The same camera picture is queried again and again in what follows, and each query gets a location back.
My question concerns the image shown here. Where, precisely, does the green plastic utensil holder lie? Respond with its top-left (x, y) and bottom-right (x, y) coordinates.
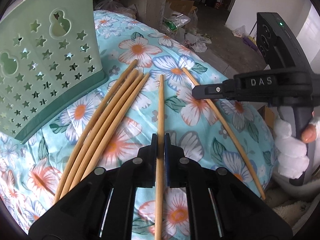
top-left (0, 0), bottom-right (108, 144)

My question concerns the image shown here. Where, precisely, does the small cardboard box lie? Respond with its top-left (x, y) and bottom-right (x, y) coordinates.
top-left (257, 105), bottom-right (276, 131)

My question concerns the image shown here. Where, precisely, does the bunch of wooden chopsticks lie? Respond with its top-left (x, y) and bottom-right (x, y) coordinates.
top-left (54, 59), bottom-right (150, 203)

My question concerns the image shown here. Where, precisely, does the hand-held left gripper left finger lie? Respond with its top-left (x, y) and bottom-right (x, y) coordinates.
top-left (29, 134), bottom-right (158, 240)

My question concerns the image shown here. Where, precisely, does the person's right hand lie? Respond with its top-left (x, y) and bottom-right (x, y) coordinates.
top-left (274, 118), bottom-right (320, 179)

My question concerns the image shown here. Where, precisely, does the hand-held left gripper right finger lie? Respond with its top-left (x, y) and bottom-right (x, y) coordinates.
top-left (164, 134), bottom-right (293, 240)

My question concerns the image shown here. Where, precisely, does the small translucent plastic bag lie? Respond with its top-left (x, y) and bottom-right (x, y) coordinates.
top-left (232, 25), bottom-right (248, 38)

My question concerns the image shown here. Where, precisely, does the purple broom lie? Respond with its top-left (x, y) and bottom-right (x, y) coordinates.
top-left (241, 22), bottom-right (261, 50)

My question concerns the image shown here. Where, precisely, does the single wooden chopstick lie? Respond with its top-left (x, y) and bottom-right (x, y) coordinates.
top-left (154, 74), bottom-right (165, 240)
top-left (182, 67), bottom-right (266, 200)

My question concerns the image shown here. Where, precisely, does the cream fluffy rug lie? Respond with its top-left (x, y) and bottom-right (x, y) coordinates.
top-left (272, 200), bottom-right (313, 227)

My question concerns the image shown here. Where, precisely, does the floral turquoise blanket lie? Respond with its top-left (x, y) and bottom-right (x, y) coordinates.
top-left (0, 10), bottom-right (278, 240)

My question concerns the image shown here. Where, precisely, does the concrete kitchen counter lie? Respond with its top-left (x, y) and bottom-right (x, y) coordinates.
top-left (136, 0), bottom-right (168, 23)

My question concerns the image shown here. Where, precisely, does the silver green packet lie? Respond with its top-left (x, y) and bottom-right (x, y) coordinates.
top-left (162, 15), bottom-right (191, 33)

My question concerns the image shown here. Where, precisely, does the crumpled white plastic bag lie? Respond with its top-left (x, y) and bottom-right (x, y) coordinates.
top-left (184, 27), bottom-right (208, 53)

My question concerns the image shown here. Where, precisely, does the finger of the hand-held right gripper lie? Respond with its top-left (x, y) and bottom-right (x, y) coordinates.
top-left (192, 79), bottom-right (240, 101)

